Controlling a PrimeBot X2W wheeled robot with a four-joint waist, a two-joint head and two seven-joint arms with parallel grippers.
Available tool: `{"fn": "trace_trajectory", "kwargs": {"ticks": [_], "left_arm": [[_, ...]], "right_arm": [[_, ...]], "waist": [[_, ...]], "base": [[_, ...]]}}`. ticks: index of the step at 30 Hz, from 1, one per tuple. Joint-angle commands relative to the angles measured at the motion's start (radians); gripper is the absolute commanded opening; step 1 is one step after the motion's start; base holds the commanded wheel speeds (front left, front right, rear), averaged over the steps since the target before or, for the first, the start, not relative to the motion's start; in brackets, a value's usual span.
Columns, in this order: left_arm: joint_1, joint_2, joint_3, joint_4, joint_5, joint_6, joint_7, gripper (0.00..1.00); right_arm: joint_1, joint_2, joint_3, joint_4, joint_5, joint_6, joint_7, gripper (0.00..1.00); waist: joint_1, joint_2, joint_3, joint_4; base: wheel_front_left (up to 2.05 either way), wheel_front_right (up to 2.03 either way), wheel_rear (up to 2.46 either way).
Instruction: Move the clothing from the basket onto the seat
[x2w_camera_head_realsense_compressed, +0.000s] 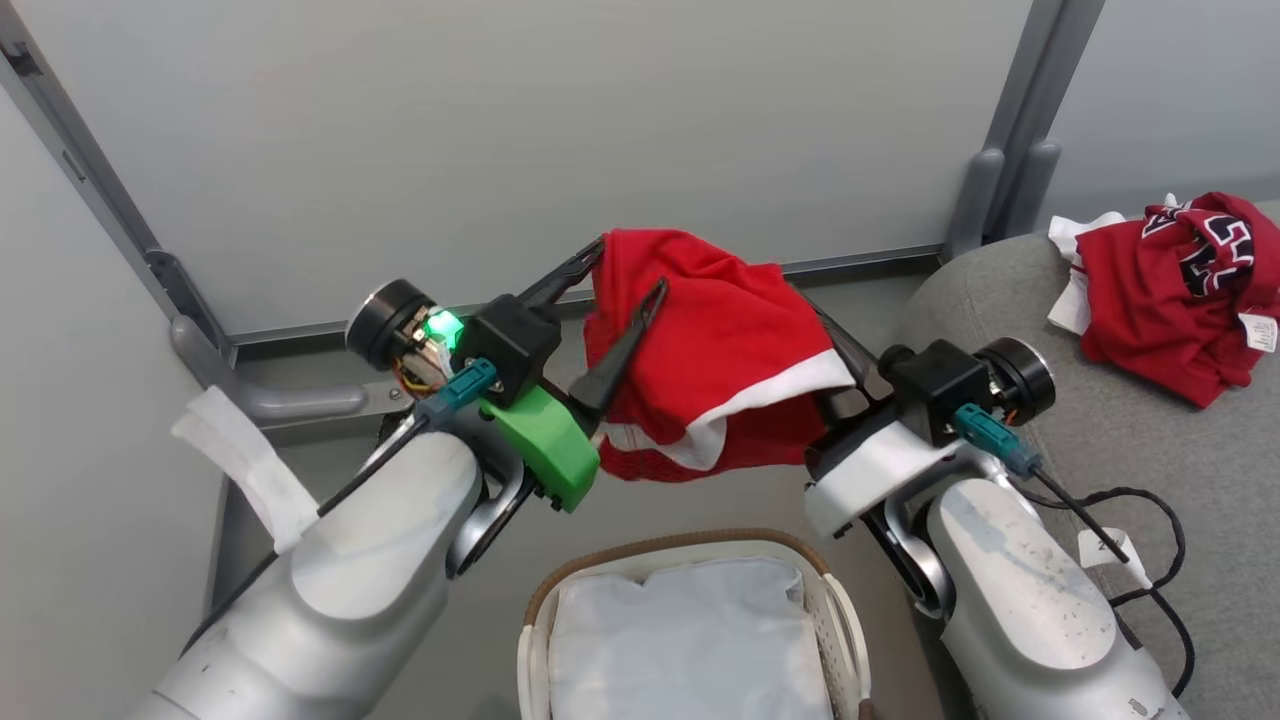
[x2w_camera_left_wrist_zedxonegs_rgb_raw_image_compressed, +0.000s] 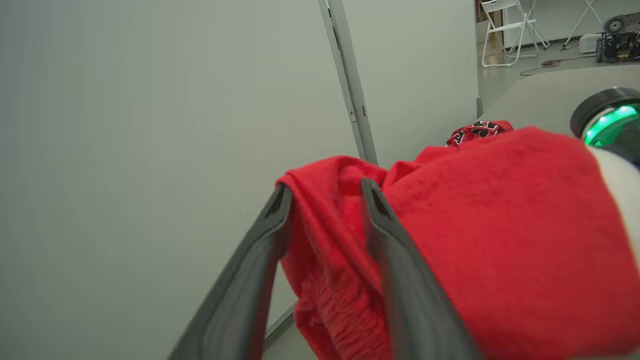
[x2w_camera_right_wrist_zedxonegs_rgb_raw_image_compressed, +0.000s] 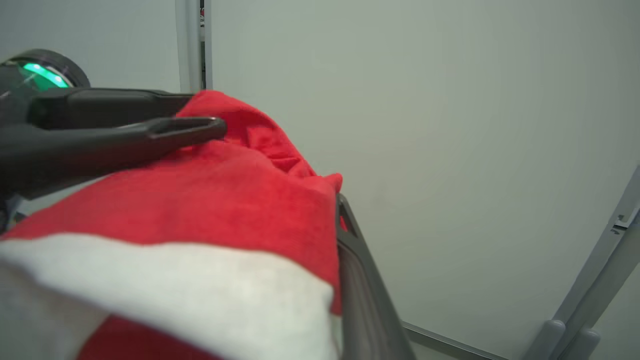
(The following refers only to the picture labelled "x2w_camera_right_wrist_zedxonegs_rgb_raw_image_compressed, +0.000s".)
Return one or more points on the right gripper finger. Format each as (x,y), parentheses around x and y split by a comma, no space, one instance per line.
(367,300)

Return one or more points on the grey partition frame post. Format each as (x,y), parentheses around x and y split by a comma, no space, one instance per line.
(190,45)
(605,270)

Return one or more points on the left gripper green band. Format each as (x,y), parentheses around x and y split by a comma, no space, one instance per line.
(45,75)

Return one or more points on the red and white jersey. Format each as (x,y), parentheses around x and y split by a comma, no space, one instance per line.
(225,210)

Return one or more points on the grey rounded partition foot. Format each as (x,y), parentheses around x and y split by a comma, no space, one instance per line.
(580,346)
(545,342)

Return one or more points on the grey partition bottom rail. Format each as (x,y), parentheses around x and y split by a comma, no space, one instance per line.
(450,342)

